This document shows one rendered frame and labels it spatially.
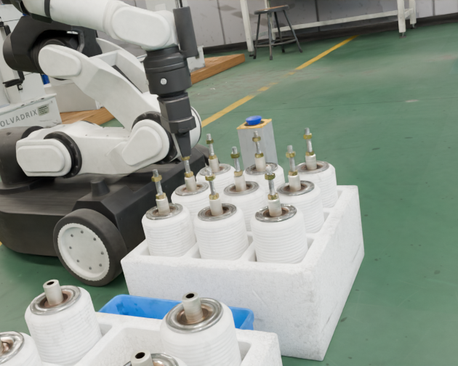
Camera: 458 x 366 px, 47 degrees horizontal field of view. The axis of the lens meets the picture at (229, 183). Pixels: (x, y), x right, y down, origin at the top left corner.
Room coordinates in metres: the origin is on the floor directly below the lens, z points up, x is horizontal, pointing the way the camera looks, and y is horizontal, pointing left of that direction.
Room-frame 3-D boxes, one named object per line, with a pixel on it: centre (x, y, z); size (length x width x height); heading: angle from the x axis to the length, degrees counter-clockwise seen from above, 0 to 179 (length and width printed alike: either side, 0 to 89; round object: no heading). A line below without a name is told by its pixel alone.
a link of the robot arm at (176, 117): (1.09, 0.08, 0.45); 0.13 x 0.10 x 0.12; 15
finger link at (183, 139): (1.07, 0.08, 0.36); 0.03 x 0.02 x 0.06; 105
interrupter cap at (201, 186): (1.09, 0.08, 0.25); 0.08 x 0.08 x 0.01
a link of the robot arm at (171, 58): (1.09, 0.07, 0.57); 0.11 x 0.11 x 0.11; 82
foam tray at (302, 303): (1.03, -0.02, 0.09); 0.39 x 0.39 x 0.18; 62
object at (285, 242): (0.87, -0.07, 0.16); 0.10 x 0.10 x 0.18
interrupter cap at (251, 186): (1.03, -0.02, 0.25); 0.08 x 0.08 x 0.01
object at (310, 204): (0.98, -0.13, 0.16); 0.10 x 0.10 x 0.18
